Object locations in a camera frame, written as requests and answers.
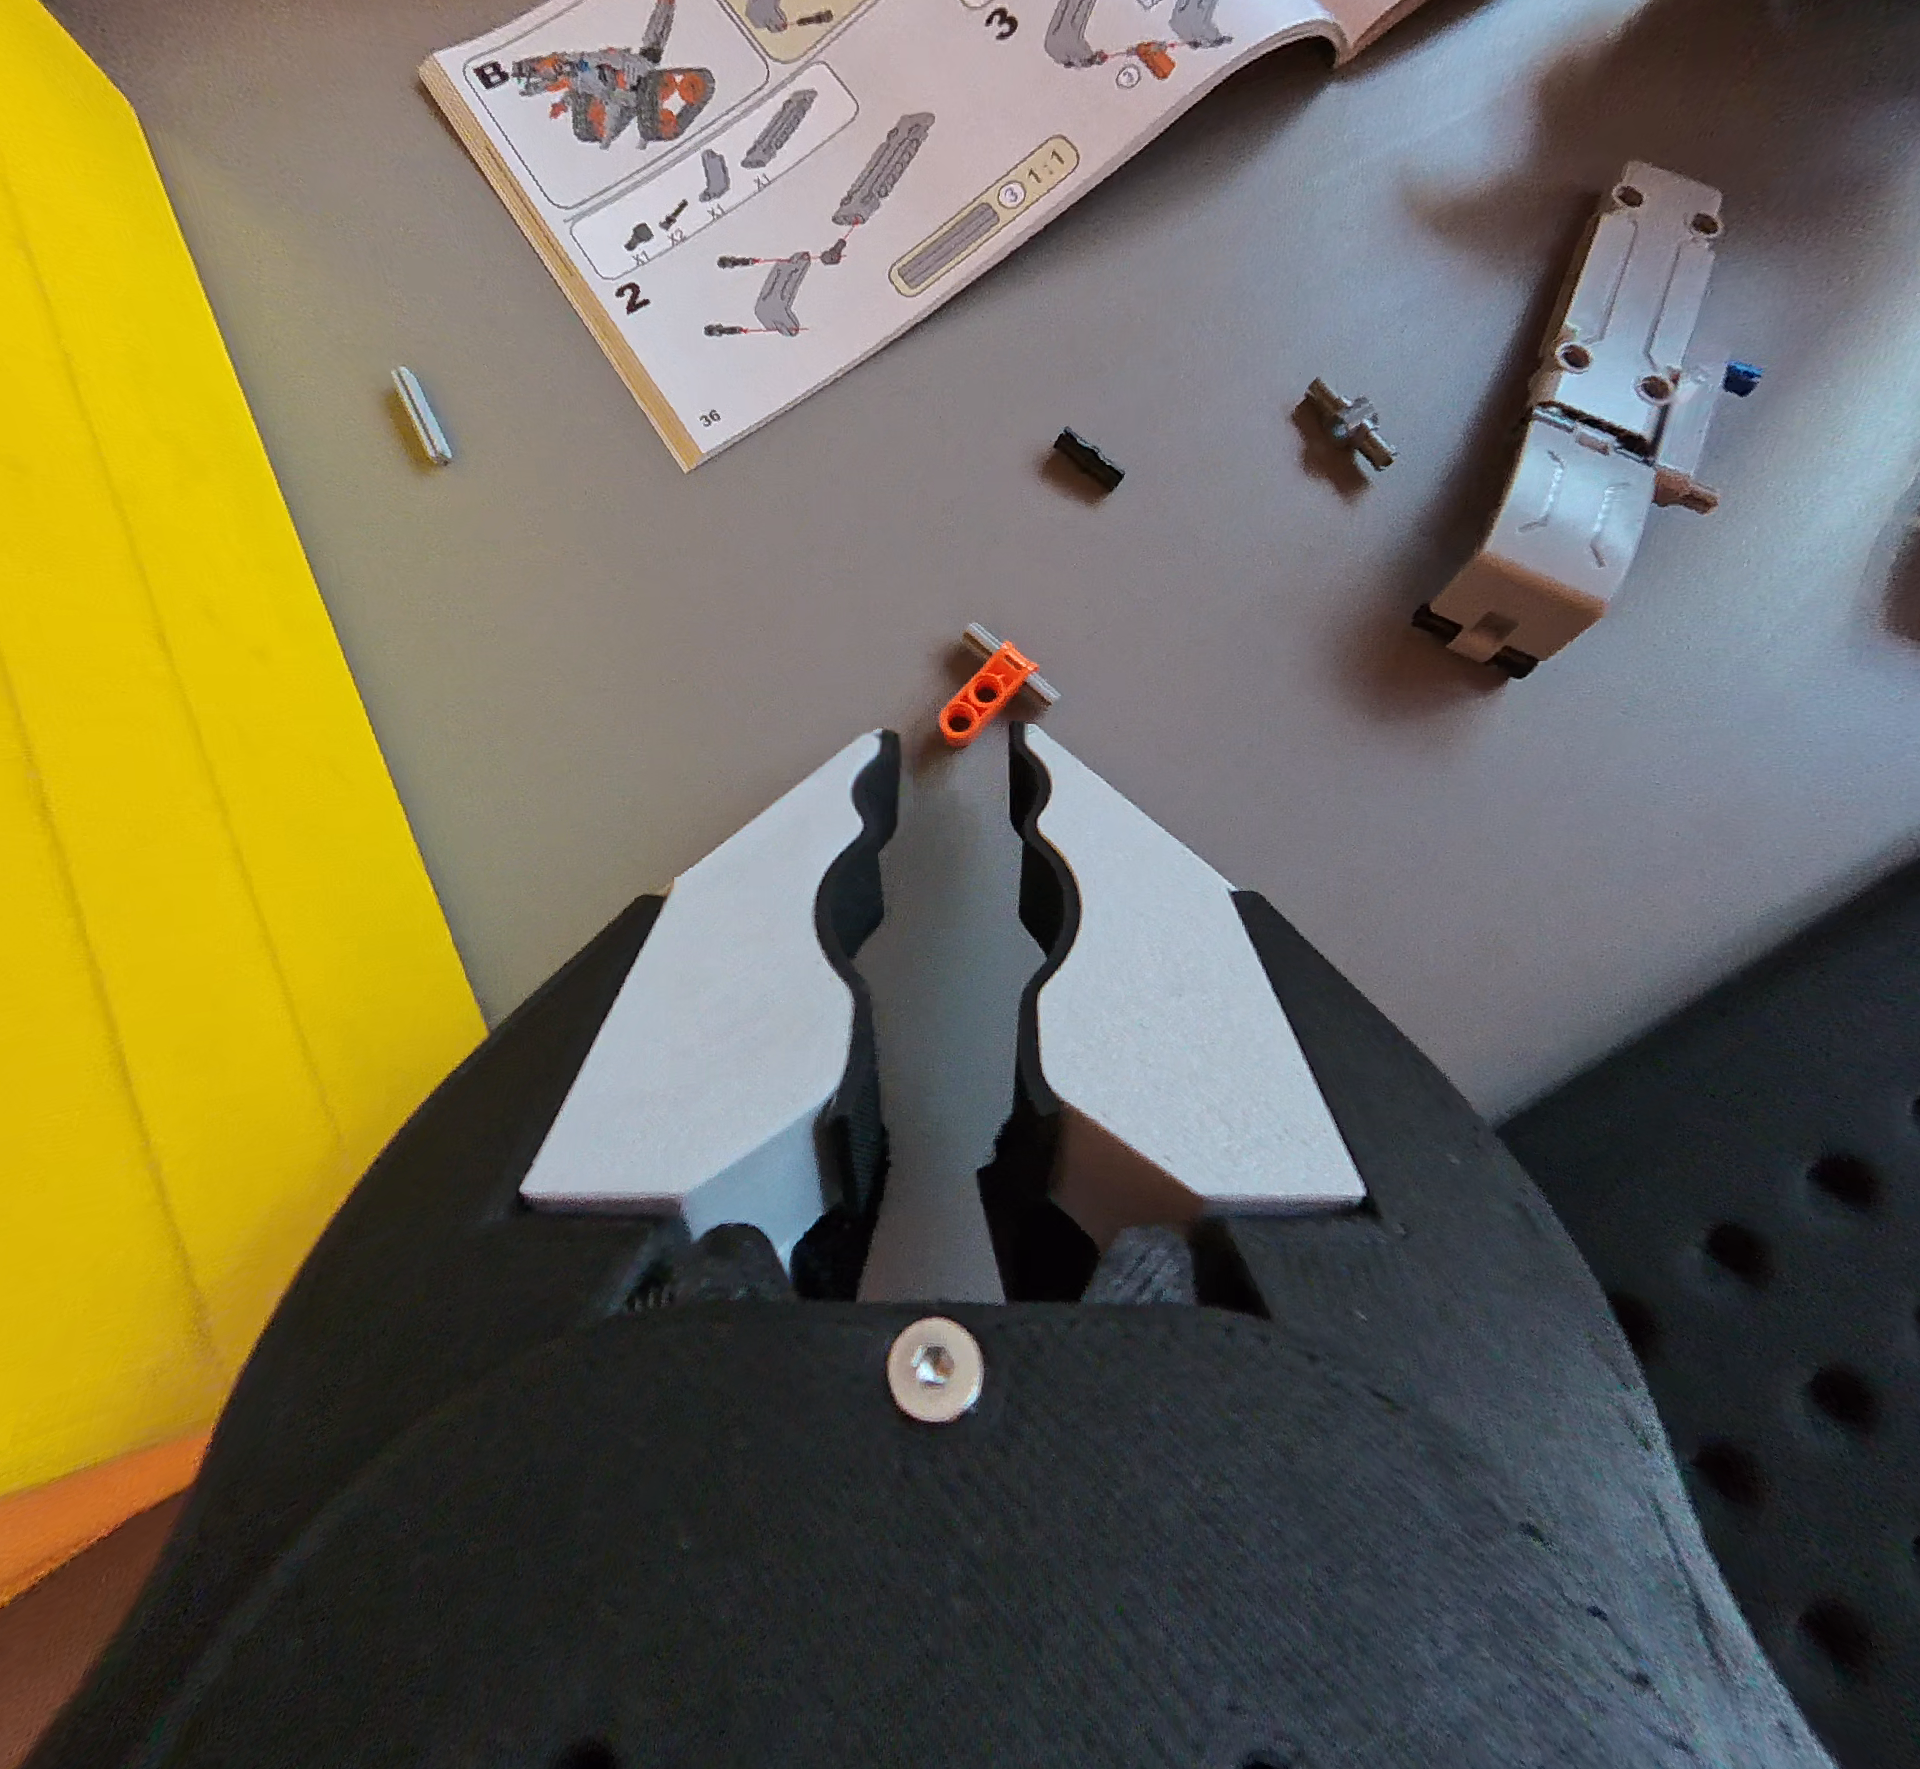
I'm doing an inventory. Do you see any light grey axle brick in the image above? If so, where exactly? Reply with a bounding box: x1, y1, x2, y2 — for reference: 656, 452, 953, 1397
390, 364, 456, 467

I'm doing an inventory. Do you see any orange connector brick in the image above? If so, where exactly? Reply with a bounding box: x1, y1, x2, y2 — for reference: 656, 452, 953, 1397
938, 625, 1069, 746

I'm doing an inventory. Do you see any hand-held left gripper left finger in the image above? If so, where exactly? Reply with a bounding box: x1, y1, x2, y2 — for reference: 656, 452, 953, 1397
517, 729, 905, 1303

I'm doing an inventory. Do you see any open instruction booklet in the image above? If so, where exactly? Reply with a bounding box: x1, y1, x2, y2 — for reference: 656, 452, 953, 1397
417, 0, 1689, 473

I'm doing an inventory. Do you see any grey cross connector brick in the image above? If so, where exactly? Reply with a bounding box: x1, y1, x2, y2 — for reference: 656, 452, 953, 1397
1293, 378, 1400, 473

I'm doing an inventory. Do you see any yellow plastic bin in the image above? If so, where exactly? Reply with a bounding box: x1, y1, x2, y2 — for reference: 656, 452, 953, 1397
0, 0, 488, 1500

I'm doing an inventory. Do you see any black perforated chair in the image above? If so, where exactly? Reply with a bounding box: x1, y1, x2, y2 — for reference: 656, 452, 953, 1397
1500, 861, 1920, 1769

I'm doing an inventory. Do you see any grey desk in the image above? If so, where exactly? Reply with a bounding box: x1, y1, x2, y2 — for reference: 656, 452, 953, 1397
31, 0, 1920, 1125

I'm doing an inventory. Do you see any grey brick assembly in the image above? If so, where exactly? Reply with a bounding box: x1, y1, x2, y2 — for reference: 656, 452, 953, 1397
1410, 160, 1769, 680

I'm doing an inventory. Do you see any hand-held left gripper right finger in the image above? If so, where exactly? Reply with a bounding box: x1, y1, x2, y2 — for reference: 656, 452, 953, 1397
978, 722, 1373, 1303

